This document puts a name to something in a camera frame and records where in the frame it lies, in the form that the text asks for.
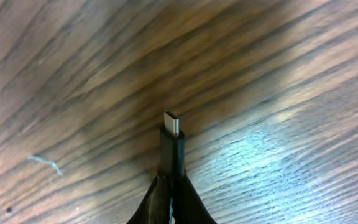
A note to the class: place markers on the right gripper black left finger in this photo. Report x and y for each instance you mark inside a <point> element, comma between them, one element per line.
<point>155,205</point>

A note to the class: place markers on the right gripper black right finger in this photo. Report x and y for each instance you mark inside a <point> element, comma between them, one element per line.
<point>187,206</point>

